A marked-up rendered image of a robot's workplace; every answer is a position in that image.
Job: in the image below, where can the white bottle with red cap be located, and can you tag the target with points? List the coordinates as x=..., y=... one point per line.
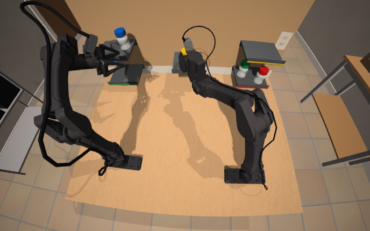
x=260, y=76

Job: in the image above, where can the clear glass bottle with blue cap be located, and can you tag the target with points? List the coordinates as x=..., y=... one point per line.
x=122, y=38

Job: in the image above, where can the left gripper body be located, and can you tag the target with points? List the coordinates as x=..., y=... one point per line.
x=87, y=60

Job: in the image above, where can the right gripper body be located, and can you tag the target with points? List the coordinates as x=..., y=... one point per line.
x=183, y=59

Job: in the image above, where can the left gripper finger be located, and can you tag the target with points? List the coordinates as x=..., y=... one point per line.
x=103, y=47
x=107, y=63

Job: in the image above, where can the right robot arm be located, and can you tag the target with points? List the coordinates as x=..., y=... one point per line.
x=253, y=126

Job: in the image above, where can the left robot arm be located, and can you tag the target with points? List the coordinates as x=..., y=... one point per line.
x=73, y=127

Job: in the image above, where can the white bottle with green cap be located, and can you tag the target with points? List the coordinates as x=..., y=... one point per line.
x=243, y=68

